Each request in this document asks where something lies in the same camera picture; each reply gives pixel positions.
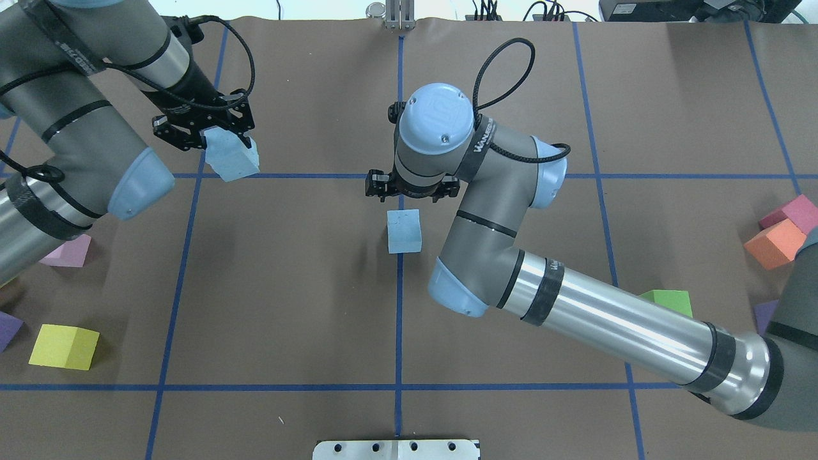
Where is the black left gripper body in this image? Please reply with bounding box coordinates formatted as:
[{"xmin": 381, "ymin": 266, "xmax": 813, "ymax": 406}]
[{"xmin": 152, "ymin": 93, "xmax": 255, "ymax": 146}]

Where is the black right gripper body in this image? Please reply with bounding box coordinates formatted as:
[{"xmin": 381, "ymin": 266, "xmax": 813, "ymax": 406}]
[{"xmin": 365, "ymin": 168, "xmax": 461, "ymax": 202}]

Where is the light blue block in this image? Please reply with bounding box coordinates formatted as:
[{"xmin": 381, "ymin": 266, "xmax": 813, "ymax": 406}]
[
  {"xmin": 201, "ymin": 127, "xmax": 259, "ymax": 181},
  {"xmin": 387, "ymin": 209, "xmax": 422, "ymax": 254}
]

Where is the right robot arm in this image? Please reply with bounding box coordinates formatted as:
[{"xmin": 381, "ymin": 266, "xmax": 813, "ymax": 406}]
[{"xmin": 366, "ymin": 82, "xmax": 817, "ymax": 432}]

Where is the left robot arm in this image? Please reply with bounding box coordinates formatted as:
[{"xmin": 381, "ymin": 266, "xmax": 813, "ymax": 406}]
[{"xmin": 1, "ymin": 1, "xmax": 258, "ymax": 284}]

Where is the pink foam block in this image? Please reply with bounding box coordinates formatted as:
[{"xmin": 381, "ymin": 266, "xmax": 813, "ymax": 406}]
[{"xmin": 39, "ymin": 234, "xmax": 93, "ymax": 268}]

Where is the silver round weight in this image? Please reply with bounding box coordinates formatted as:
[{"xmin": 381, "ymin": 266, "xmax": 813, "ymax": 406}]
[{"xmin": 365, "ymin": 2, "xmax": 387, "ymax": 19}]

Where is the yellow foam block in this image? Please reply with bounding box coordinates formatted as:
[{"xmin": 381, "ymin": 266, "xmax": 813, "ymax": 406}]
[{"xmin": 28, "ymin": 324, "xmax": 100, "ymax": 371}]

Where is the purple block left side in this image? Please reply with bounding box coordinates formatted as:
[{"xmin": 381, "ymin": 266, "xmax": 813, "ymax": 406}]
[{"xmin": 0, "ymin": 311, "xmax": 24, "ymax": 352}]

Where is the purple block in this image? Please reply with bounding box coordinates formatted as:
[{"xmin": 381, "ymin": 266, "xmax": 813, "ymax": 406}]
[
  {"xmin": 753, "ymin": 300, "xmax": 779, "ymax": 336},
  {"xmin": 0, "ymin": 311, "xmax": 24, "ymax": 352}
]

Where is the green foam block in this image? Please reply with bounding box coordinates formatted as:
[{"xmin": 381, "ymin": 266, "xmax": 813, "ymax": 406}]
[{"xmin": 639, "ymin": 290, "xmax": 693, "ymax": 318}]

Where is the orange block right side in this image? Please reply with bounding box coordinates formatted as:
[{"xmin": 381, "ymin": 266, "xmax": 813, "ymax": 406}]
[{"xmin": 744, "ymin": 218, "xmax": 806, "ymax": 270}]

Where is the purple block right side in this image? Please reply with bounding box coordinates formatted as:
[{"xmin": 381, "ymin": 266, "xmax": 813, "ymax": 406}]
[{"xmin": 753, "ymin": 300, "xmax": 779, "ymax": 336}]

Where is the magenta block near orange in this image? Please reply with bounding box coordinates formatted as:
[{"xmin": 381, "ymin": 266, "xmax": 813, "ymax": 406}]
[{"xmin": 759, "ymin": 194, "xmax": 817, "ymax": 235}]

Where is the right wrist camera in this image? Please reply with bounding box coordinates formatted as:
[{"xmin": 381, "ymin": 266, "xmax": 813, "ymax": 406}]
[{"xmin": 387, "ymin": 101, "xmax": 406, "ymax": 125}]

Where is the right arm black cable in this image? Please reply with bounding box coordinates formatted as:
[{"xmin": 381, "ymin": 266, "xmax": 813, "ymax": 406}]
[{"xmin": 472, "ymin": 38, "xmax": 571, "ymax": 164}]

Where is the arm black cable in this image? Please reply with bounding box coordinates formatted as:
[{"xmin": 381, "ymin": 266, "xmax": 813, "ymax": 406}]
[
  {"xmin": 0, "ymin": 15, "xmax": 256, "ymax": 186},
  {"xmin": 472, "ymin": 38, "xmax": 571, "ymax": 164}
]

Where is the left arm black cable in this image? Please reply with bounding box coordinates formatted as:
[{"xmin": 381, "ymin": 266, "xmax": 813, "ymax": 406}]
[{"xmin": 0, "ymin": 15, "xmax": 256, "ymax": 186}]

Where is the aluminium frame post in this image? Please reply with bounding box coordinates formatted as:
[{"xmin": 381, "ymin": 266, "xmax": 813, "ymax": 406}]
[{"xmin": 383, "ymin": 0, "xmax": 417, "ymax": 30}]

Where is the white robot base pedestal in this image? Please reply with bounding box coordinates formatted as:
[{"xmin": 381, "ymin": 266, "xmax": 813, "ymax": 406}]
[{"xmin": 312, "ymin": 439, "xmax": 482, "ymax": 459}]

